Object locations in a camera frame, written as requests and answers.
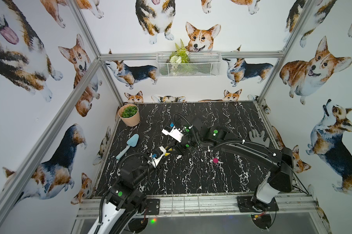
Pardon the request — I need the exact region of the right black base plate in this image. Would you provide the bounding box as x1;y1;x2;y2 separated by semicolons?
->
236;196;279;213

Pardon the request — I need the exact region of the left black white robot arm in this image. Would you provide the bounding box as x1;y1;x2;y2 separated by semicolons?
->
89;140;178;234

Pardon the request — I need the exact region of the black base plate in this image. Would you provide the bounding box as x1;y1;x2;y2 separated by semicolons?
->
236;196;279;213
141;199;160;215

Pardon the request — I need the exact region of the grey rubber glove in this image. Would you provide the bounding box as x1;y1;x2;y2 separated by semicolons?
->
249;129;271;147

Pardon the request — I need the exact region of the green fern plant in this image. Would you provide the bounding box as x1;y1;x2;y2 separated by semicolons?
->
169;40;190;64

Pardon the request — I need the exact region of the white wire wall basket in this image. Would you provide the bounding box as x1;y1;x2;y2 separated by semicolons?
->
156;52;222;78

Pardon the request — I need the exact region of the beige pot with green plant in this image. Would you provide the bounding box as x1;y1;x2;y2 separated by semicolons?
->
118;103;140;127

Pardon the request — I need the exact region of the light blue garden trowel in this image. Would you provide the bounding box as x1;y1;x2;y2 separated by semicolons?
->
116;134;139;160

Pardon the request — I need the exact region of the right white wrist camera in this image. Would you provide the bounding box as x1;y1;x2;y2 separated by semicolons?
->
162;122;184;143

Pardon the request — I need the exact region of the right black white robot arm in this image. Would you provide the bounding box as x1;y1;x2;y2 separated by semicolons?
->
172;113;294;204

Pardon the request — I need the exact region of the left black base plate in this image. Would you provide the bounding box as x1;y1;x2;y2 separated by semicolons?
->
141;199;160;215

